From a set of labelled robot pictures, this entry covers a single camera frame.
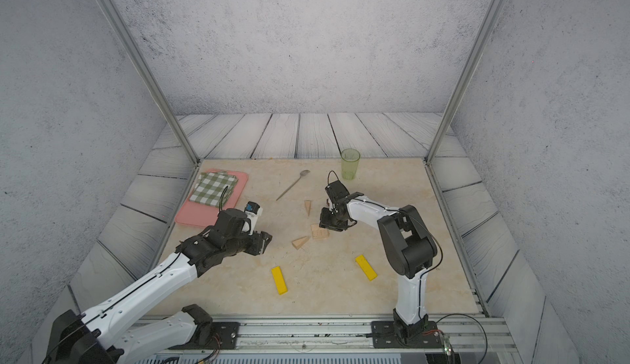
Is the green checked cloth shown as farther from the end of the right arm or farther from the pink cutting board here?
the end of the right arm

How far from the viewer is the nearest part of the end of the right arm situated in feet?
2.40

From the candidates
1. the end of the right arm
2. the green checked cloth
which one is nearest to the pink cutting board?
the green checked cloth

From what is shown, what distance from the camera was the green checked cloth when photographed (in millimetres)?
1066

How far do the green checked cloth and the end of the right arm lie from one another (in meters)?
0.47
